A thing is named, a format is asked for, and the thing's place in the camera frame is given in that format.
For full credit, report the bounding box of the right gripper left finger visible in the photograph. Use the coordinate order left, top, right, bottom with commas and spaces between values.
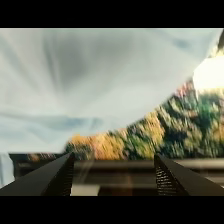
0, 152, 76, 197

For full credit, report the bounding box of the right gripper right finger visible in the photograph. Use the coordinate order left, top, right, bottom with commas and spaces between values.
153, 152, 224, 197

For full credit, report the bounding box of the light blue shirt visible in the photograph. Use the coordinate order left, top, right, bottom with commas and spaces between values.
0, 28, 224, 189

